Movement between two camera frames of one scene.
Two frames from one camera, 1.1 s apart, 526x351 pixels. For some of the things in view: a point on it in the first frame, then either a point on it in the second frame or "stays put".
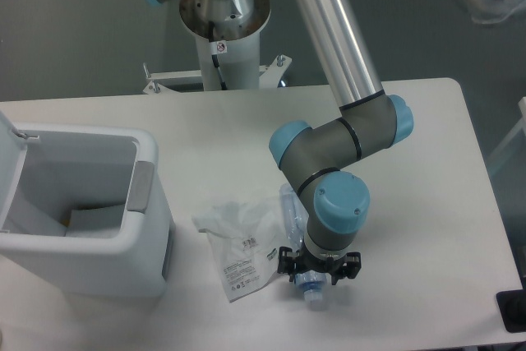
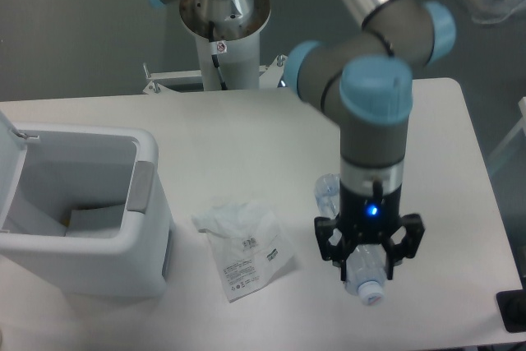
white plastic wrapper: (246, 239) stays put
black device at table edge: (512, 307) stays put
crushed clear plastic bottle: (314, 288) → (366, 263)
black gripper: (306, 260) → (369, 219)
